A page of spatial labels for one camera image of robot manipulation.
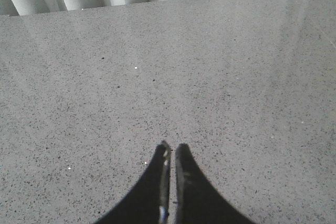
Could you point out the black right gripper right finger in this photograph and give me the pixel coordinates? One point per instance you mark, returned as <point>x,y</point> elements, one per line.
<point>197,200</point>

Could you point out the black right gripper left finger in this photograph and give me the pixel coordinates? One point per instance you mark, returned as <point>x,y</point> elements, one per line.
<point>148,200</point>

